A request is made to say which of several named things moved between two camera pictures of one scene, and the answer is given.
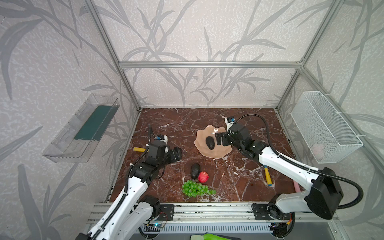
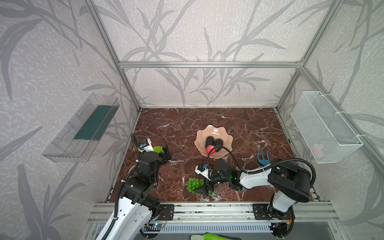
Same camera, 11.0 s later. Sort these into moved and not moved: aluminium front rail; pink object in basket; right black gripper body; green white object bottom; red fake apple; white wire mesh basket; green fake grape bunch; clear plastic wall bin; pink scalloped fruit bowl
Moved: red fake apple; green fake grape bunch; right black gripper body
Not moved: green white object bottom; clear plastic wall bin; white wire mesh basket; pink scalloped fruit bowl; pink object in basket; aluminium front rail
